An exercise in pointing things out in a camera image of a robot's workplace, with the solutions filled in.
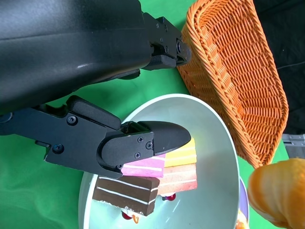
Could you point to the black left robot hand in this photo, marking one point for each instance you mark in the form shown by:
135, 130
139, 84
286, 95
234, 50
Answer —
71, 43

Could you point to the black backdrop curtain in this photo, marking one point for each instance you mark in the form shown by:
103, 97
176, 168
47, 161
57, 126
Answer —
286, 35

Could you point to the salmon striped cake slice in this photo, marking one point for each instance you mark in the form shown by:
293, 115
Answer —
178, 179

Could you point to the orange wicker basket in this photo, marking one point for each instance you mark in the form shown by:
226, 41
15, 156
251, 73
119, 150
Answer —
238, 71

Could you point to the yellow striped cake slice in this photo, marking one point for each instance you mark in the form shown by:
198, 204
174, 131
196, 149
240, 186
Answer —
181, 155

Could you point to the pale green bowl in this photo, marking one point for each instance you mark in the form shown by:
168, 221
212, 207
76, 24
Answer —
202, 131

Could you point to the green tablecloth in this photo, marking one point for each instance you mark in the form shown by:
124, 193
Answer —
23, 190

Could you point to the brown chocolate cake slice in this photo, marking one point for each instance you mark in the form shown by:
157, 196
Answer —
124, 193

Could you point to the pink striped cake slice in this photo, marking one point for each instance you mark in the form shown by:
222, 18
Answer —
147, 168

